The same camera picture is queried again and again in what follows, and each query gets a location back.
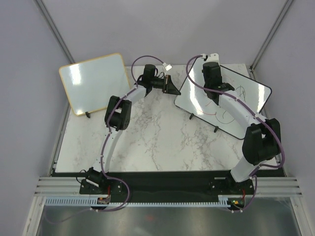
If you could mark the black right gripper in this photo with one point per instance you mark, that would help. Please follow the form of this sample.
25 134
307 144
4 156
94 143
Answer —
220 72

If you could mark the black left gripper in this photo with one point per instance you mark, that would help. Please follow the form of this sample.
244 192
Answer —
166 84

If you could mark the black-framed whiteboard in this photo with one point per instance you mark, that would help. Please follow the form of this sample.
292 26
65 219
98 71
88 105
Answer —
195 101

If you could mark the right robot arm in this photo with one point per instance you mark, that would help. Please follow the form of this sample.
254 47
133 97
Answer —
262 139

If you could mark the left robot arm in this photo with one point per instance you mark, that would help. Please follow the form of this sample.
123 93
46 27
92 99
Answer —
117 119

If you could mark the wood-framed whiteboard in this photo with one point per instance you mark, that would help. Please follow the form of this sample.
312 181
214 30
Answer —
89 84

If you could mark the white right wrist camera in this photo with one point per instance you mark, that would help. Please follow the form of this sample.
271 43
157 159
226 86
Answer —
211 57

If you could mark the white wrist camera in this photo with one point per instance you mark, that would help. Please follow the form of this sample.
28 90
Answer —
166 67
211 57

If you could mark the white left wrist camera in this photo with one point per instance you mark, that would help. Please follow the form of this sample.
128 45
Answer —
166 67

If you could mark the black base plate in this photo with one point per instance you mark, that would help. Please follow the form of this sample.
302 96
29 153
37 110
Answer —
174 197

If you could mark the white slotted cable duct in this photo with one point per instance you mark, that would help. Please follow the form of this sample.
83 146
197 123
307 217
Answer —
98 202

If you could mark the aluminium rail frame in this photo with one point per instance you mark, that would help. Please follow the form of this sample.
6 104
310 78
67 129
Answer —
261 186

